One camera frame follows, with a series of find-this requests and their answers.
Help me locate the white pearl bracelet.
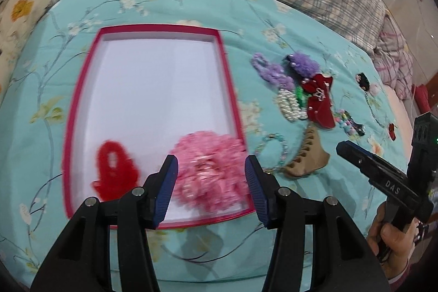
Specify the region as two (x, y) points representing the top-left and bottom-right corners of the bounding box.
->
(275, 88), (309, 122)

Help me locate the purple flower black comb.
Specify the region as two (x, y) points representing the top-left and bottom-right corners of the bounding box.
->
(284, 51), (320, 78)

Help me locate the green ribbon hair clip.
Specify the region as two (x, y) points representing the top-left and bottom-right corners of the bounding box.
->
(295, 86), (307, 108)

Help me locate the black beaded hair clip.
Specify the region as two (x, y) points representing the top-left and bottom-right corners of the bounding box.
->
(356, 73), (370, 92)

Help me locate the purple sequin scrunchie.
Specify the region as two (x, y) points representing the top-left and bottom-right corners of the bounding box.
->
(251, 53), (295, 92)

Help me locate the right hand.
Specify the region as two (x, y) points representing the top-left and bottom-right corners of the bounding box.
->
(367, 202), (419, 279)

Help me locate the red velvet bow clip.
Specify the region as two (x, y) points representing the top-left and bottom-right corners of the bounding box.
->
(301, 73), (336, 129)

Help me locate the tan hair claw clip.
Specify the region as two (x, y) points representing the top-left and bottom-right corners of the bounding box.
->
(282, 124), (330, 179)

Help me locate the pink plaid pillow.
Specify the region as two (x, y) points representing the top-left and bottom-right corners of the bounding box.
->
(371, 12), (414, 100)

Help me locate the pastel crystal bead bracelet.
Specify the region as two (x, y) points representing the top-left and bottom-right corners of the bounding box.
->
(255, 132), (289, 174)

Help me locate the red fluffy scrunchie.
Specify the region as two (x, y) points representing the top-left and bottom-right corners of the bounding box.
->
(91, 141), (140, 202)

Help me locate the pink fuzzy ball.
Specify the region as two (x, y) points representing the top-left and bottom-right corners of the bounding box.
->
(368, 83), (381, 97)

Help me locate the red gem brooch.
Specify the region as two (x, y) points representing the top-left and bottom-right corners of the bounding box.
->
(388, 123), (396, 141)

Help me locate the colourful chunky bead bracelet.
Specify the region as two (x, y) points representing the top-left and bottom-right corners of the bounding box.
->
(335, 109), (359, 137)

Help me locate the silver metal wristwatch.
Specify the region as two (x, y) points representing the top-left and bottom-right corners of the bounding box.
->
(344, 110), (365, 136)

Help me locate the silver blue chain necklace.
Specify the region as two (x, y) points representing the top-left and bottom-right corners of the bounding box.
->
(364, 89), (389, 128)

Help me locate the teal floral bedsheet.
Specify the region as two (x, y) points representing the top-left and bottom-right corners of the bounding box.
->
(1, 0), (408, 285)

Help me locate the pink fabric flower scrunchie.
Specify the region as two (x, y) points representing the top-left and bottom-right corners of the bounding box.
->
(171, 131), (249, 213)

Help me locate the red shallow box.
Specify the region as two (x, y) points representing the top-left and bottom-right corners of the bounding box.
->
(62, 24), (245, 216)

